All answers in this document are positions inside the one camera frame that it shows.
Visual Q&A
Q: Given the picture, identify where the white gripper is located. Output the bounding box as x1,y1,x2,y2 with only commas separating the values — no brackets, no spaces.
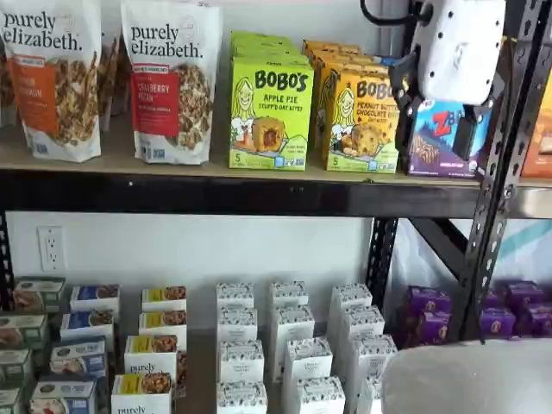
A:
389,0,506,160

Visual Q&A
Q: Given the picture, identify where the green Bobo's apple pie box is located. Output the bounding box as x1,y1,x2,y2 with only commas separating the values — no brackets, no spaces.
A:
229,29,295,47
228,57,315,170
231,41,303,61

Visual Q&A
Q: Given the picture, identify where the blue purple Zbar box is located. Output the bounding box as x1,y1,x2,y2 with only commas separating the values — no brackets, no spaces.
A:
370,53,406,66
399,97,492,179

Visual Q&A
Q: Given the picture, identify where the yellow Bobo's peanut butter box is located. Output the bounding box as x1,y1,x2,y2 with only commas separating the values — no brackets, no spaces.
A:
323,67,401,175
310,50,377,150
300,39,363,58

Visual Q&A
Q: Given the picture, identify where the orange snack box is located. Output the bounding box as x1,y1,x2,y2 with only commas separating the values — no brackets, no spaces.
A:
520,55,552,179

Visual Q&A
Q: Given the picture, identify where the purple snack box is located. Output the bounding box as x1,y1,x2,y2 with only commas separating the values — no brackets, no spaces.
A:
478,306,518,342
503,280,546,311
523,302,552,338
398,308,454,348
406,285,454,318

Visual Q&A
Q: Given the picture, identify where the wooden shelf board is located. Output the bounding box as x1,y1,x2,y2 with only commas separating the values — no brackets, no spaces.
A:
0,112,552,189

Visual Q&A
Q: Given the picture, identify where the yellow white granola box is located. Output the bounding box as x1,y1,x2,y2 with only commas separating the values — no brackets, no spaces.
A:
123,335,179,377
110,372,174,414
138,309,188,342
141,284,188,313

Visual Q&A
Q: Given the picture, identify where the blue granola box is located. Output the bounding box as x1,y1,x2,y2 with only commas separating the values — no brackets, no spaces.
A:
59,308,116,346
69,283,122,321
28,378,98,414
48,337,109,381

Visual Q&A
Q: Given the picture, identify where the green granola box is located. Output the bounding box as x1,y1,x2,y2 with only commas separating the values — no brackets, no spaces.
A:
0,348,35,386
11,276,66,315
0,386,23,414
0,313,49,351

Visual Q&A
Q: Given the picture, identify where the white teal printed sheet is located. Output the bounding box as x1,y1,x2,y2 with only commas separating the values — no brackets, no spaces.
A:
489,217,552,285

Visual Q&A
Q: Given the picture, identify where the black metal shelving unit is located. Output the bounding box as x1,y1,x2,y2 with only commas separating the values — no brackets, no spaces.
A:
0,0,552,346

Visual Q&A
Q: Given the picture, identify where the granola bag red label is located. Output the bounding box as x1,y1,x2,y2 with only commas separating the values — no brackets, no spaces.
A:
120,0,224,166

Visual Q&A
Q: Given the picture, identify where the white patterned carton group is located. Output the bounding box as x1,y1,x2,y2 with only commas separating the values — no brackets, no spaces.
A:
107,297,415,414

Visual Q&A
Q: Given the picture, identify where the granola bag orange label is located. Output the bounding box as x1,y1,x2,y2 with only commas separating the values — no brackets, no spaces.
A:
0,0,104,164

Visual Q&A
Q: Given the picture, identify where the white granola bag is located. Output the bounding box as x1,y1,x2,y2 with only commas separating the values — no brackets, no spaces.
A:
0,42,19,129

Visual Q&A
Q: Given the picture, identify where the black cable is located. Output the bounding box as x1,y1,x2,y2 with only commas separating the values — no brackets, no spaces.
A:
359,0,433,26

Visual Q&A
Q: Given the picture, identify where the perforated metal upright post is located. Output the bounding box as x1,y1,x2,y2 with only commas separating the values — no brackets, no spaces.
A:
455,0,552,346

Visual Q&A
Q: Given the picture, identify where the white wall outlet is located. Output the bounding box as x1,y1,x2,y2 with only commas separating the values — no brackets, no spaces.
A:
36,225,68,273

